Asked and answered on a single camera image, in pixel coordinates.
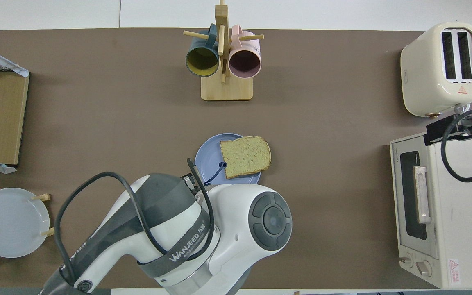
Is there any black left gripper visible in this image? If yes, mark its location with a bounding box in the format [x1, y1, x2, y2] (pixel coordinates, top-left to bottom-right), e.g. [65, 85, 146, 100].
[180, 174, 204, 195]

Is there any toasted bread slice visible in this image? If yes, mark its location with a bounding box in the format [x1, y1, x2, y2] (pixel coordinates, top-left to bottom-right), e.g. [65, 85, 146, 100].
[220, 136, 272, 179]

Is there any blue round plate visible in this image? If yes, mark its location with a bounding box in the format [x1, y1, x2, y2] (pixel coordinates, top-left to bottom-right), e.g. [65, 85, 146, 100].
[194, 133, 262, 187]

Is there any pale grey plate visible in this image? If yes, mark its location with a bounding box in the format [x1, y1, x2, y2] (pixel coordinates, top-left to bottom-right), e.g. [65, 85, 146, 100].
[0, 188, 50, 259]

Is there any cream two-slot toaster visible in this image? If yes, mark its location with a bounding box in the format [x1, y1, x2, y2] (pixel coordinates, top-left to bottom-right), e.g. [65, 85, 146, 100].
[400, 22, 472, 119]

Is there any white toaster oven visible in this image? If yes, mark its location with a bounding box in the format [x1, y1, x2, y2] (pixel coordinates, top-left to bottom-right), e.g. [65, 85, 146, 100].
[390, 130, 472, 289]

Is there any brown table mat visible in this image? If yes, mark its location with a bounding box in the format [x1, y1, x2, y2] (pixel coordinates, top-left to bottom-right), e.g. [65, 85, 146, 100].
[0, 28, 472, 289]

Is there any wooden mug tree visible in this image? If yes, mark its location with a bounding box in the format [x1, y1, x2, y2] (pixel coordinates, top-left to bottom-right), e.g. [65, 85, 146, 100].
[183, 0, 264, 101]

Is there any teal mug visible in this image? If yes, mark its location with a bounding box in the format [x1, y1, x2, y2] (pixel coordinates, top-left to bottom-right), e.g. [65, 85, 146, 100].
[185, 23, 220, 77]

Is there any pink mug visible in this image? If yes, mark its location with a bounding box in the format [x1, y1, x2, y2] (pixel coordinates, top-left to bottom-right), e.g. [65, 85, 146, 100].
[228, 25, 262, 79]

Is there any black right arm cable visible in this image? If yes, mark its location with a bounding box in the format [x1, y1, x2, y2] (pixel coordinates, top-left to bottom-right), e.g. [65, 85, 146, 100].
[440, 108, 472, 183]

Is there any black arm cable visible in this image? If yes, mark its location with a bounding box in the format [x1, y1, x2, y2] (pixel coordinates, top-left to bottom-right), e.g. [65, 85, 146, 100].
[440, 108, 472, 183]
[54, 158, 217, 288]

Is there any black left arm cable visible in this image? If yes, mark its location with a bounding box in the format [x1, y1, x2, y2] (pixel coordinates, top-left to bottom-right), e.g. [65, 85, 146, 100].
[54, 158, 217, 288]

